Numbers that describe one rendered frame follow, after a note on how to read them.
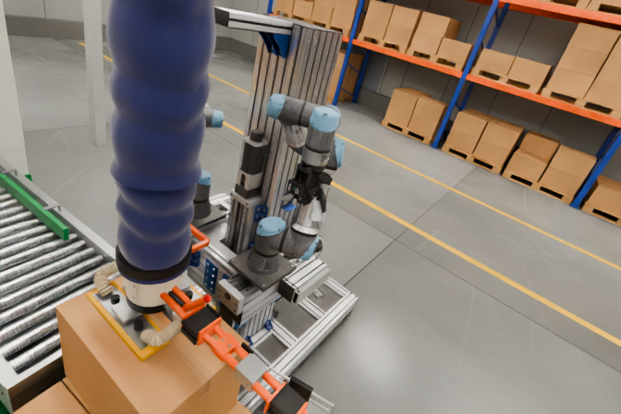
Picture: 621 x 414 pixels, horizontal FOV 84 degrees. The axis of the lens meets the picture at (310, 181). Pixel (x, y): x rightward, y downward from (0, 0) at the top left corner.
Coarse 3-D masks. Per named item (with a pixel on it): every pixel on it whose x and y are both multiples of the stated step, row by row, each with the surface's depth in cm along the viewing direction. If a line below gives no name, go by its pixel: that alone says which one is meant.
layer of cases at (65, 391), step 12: (60, 384) 140; (48, 396) 136; (60, 396) 137; (72, 396) 137; (24, 408) 130; (36, 408) 131; (48, 408) 132; (60, 408) 133; (72, 408) 134; (84, 408) 135; (240, 408) 148
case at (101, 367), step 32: (64, 320) 124; (96, 320) 125; (160, 320) 131; (64, 352) 135; (96, 352) 115; (128, 352) 118; (160, 352) 120; (192, 352) 123; (96, 384) 121; (128, 384) 109; (160, 384) 111; (192, 384) 113; (224, 384) 128
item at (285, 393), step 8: (280, 392) 91; (288, 392) 92; (296, 392) 92; (272, 400) 89; (280, 400) 90; (288, 400) 90; (296, 400) 91; (304, 400) 91; (264, 408) 90; (272, 408) 90; (280, 408) 88; (288, 408) 88; (296, 408) 89; (304, 408) 90
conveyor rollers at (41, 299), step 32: (0, 192) 233; (0, 224) 208; (32, 224) 214; (0, 256) 189; (32, 256) 195; (96, 256) 202; (0, 288) 170; (32, 288) 175; (64, 288) 179; (0, 320) 158; (32, 320) 161; (0, 352) 145; (32, 352) 148
